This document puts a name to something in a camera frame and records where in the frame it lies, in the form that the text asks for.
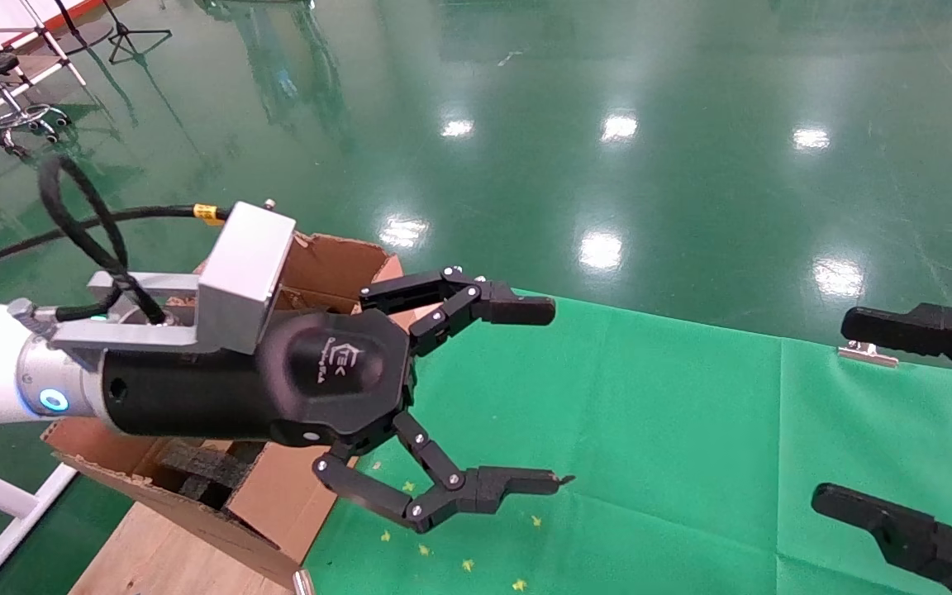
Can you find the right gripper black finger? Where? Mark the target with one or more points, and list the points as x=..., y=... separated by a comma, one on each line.
x=939, y=330
x=914, y=533

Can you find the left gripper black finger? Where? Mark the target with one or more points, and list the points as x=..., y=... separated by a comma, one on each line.
x=459, y=492
x=484, y=306

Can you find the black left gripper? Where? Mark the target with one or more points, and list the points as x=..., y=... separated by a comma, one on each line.
x=220, y=388

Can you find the large open cardboard carton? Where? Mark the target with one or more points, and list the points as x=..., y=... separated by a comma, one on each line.
x=278, y=496

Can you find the silver cloth clamp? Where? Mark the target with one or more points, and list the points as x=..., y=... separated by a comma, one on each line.
x=302, y=583
x=868, y=354

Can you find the black foam insert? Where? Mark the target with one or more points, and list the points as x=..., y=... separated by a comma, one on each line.
x=203, y=467

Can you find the green cloth covered table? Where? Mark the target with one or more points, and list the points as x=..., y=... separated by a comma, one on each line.
x=674, y=430

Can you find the black tripod stand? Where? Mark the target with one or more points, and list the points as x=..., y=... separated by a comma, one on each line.
x=133, y=33

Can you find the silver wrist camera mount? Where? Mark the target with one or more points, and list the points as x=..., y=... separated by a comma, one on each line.
x=240, y=273

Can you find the white table leg frame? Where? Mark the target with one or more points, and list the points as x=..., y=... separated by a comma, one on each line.
x=5, y=504

